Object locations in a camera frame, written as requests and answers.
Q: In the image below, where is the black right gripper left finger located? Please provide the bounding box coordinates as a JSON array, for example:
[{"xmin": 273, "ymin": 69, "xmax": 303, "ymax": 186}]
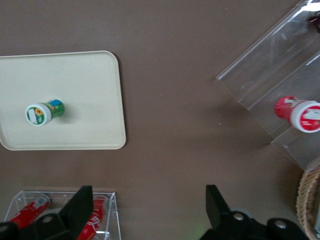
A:
[{"xmin": 0, "ymin": 185, "xmax": 94, "ymax": 240}]

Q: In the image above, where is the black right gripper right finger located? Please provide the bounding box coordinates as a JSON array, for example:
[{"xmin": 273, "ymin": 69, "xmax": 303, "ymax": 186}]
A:
[{"xmin": 199, "ymin": 184, "xmax": 308, "ymax": 240}]

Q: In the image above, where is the green gum bottle white lid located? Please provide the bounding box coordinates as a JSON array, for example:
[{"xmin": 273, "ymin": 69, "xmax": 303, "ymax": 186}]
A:
[{"xmin": 24, "ymin": 98, "xmax": 66, "ymax": 127}]

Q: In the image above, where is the red gum bottle white lid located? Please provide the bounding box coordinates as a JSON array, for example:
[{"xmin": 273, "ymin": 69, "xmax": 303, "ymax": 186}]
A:
[{"xmin": 273, "ymin": 95, "xmax": 320, "ymax": 134}]

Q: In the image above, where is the cream plastic tray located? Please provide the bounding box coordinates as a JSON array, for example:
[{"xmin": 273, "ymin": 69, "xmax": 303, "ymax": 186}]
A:
[{"xmin": 0, "ymin": 50, "xmax": 127, "ymax": 152}]

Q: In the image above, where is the red cola bottle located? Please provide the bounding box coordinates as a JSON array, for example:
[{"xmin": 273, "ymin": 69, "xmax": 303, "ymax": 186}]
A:
[
  {"xmin": 74, "ymin": 196, "xmax": 110, "ymax": 240},
  {"xmin": 6, "ymin": 196, "xmax": 51, "ymax": 227}
]

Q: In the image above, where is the clear acrylic bottle rack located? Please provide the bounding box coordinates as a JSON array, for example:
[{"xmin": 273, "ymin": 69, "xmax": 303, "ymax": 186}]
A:
[{"xmin": 3, "ymin": 190, "xmax": 123, "ymax": 240}]

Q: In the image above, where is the light wicker basket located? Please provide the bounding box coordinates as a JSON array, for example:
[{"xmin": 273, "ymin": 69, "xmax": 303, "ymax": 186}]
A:
[{"xmin": 295, "ymin": 162, "xmax": 320, "ymax": 240}]

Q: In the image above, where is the clear acrylic stepped shelf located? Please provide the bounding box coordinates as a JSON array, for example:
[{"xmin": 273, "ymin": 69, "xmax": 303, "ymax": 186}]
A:
[{"xmin": 215, "ymin": 0, "xmax": 320, "ymax": 174}]

